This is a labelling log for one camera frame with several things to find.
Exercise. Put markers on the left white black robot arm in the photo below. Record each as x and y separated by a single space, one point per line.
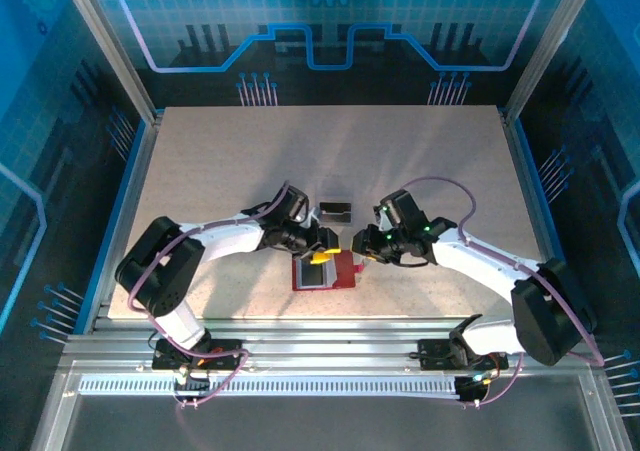
225 238

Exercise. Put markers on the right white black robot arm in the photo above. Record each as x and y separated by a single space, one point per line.
480 256

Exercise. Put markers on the aluminium frame post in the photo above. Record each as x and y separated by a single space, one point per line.
111 46
550 46

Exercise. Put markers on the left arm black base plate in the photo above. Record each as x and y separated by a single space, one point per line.
165 358

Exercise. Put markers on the grey metal plate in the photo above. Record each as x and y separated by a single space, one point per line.
325 426

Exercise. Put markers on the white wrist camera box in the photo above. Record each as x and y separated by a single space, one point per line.
383 219
312 217

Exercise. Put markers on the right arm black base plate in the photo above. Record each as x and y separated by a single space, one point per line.
435 353

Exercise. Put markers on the red leather card holder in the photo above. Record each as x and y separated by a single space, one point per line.
345 276

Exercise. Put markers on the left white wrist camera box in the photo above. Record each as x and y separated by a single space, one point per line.
312 217

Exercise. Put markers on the dark green patterned card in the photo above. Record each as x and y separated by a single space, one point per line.
335 217

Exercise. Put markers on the aluminium front rail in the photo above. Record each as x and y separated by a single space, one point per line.
330 343

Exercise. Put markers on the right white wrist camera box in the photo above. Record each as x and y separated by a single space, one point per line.
383 219

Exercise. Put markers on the aluminium side rail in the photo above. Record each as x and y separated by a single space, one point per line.
526 171
138 171

